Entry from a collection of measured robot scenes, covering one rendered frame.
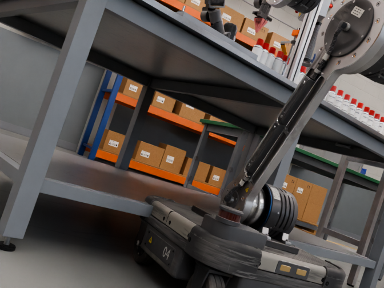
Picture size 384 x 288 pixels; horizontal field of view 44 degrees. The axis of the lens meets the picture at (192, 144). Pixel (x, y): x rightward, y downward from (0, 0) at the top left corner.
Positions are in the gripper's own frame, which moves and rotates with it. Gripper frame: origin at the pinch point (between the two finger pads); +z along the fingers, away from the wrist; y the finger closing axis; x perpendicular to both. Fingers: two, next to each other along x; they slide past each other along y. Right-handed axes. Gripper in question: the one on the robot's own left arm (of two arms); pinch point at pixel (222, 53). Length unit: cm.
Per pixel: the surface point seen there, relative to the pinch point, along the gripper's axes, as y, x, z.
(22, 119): 442, -2, 102
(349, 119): -46, -28, 36
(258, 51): -2.3, -19.9, 4.7
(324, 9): -17, -54, -7
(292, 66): -15.2, -28.6, 14.0
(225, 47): -48, 34, -13
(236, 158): 99, -71, 107
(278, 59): -2.1, -33.0, 12.2
